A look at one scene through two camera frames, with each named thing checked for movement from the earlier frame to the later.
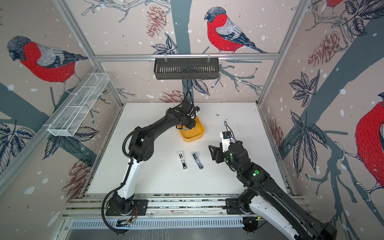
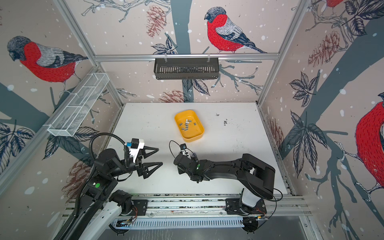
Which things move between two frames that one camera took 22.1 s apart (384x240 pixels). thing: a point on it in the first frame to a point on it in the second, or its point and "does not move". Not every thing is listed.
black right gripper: [218, 152] to [180, 169]
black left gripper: [192, 125] to [142, 168]
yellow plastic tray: [194, 133] does not move
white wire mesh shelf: [73, 112] does not move
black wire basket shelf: [186, 68] does not move
